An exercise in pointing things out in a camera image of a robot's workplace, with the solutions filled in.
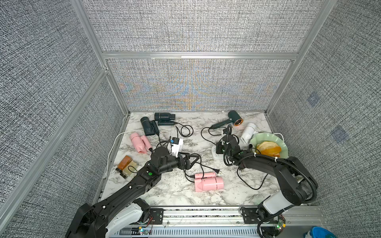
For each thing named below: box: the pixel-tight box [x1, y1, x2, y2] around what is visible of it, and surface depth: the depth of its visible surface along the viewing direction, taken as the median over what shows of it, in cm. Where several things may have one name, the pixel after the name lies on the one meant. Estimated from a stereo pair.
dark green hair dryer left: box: [140, 116, 160, 136], surface depth 108 cm
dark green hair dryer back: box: [154, 112, 176, 126], surface depth 112 cm
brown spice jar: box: [115, 155, 133, 173], surface depth 89 cm
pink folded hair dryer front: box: [194, 171, 225, 192], surface depth 81 cm
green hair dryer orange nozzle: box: [233, 118, 244, 127], surface depth 112 cm
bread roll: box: [255, 140, 282, 158], surface depth 93 cm
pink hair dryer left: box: [129, 132, 152, 155], surface depth 99 cm
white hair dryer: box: [240, 122, 259, 144], surface depth 104 cm
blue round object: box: [303, 226, 338, 238], surface depth 63 cm
